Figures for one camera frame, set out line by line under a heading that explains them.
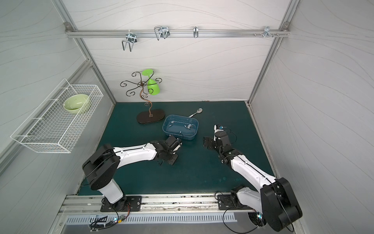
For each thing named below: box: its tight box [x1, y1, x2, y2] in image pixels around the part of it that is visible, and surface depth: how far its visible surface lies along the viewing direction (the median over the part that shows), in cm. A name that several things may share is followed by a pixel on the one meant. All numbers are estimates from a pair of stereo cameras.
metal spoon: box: [188, 107, 204, 118], surface depth 117 cm
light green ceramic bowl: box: [63, 94, 91, 115], surface depth 73 cm
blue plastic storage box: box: [162, 114, 200, 141], surface depth 106 cm
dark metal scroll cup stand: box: [120, 71, 166, 124], surface depth 100 cm
